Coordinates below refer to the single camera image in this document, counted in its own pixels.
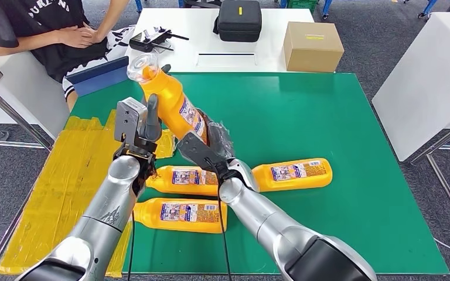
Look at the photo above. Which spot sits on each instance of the person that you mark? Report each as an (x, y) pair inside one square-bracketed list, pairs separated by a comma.
[(50, 15)]

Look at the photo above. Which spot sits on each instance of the person's right hand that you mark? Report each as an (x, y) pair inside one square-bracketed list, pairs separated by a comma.
[(74, 38)]

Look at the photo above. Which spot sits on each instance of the black remote controller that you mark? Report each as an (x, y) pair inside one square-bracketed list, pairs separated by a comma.
[(149, 40)]

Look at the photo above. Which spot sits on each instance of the orange detergent bottle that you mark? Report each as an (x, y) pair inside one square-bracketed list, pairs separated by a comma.
[(178, 215), (295, 176), (182, 180), (168, 101)]

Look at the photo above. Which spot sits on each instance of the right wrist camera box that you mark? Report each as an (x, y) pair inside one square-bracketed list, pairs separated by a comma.
[(196, 151)]

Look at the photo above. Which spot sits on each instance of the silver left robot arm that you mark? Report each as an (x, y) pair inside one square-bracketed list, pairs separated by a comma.
[(104, 209)]

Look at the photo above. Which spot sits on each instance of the person's left hand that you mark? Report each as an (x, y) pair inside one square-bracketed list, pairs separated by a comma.
[(98, 37)]

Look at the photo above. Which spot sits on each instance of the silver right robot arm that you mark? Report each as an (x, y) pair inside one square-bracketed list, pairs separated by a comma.
[(283, 232)]

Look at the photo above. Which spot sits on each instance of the brown cardboard box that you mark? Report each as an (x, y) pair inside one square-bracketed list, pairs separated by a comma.
[(312, 48)]

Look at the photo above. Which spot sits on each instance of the black carrying case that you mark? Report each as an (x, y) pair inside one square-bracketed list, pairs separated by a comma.
[(238, 21)]

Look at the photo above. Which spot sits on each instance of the white table with slot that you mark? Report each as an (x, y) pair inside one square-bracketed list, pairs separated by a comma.
[(194, 27)]

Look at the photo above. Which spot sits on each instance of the plain white table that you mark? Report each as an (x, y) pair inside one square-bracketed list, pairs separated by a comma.
[(430, 77)]

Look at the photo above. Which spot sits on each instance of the green table mat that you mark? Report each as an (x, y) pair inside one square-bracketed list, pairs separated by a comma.
[(306, 124)]

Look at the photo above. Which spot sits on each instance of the person's right forearm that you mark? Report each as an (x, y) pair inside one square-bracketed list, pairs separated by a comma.
[(19, 44)]

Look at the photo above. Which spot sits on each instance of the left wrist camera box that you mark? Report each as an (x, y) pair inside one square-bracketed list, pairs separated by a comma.
[(130, 120)]

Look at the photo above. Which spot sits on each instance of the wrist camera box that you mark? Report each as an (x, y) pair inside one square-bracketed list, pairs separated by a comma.
[(130, 120), (196, 151)]

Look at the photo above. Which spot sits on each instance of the yellow plastic sheet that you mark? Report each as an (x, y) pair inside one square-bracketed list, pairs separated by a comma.
[(62, 194)]

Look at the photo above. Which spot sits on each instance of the green plastic crate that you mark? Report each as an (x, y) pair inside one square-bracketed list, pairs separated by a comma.
[(302, 4)]

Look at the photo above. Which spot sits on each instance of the white bench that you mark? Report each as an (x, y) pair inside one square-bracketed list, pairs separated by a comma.
[(23, 89)]

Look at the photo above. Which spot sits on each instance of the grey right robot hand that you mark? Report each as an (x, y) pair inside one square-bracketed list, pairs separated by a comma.
[(221, 139)]

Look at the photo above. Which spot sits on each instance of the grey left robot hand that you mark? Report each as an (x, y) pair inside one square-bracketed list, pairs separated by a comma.
[(152, 120)]

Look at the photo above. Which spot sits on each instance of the person's left forearm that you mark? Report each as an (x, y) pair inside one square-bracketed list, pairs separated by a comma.
[(112, 17)]

